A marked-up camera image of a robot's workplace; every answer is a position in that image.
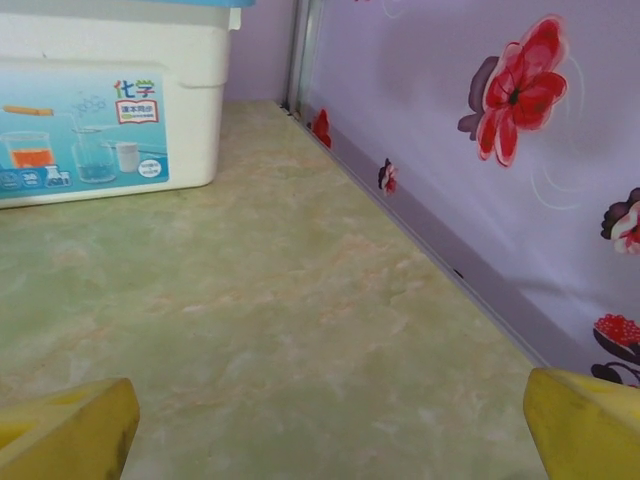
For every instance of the aluminium frame post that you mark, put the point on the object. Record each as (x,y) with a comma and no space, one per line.
(302,50)

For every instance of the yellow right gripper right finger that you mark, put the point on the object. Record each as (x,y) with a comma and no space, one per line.
(585,430)

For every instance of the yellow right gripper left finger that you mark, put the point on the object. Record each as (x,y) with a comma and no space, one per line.
(70,435)

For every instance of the white storage box blue lid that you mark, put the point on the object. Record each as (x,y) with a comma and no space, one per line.
(190,50)

